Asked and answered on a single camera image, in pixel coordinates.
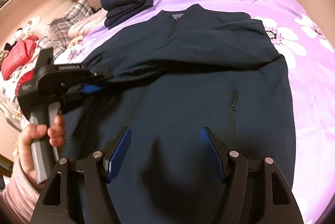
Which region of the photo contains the red puffer jacket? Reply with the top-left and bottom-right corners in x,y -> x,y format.
1,35 -> 39,81
15,69 -> 34,95

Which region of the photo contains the folded navy clothes stack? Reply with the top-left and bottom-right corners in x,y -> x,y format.
100,0 -> 153,29

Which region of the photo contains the dark navy zip jacket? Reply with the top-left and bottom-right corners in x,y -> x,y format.
63,4 -> 295,223

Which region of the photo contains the beige grey quilt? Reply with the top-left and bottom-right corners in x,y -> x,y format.
68,9 -> 107,39

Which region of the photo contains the red puffer jacket upper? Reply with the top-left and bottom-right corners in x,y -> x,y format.
1,35 -> 39,81

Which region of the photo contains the pink sleeve forearm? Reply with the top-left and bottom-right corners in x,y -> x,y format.
1,157 -> 41,223

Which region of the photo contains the person left hand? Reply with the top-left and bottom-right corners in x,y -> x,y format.
18,115 -> 65,183

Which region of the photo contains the red puffer jacket lower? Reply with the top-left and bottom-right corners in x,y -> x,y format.
15,69 -> 34,95

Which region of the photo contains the plaid pillow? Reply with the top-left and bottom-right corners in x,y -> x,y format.
38,0 -> 94,58

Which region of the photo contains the purple floral bed sheet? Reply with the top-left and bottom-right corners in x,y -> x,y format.
56,0 -> 334,223

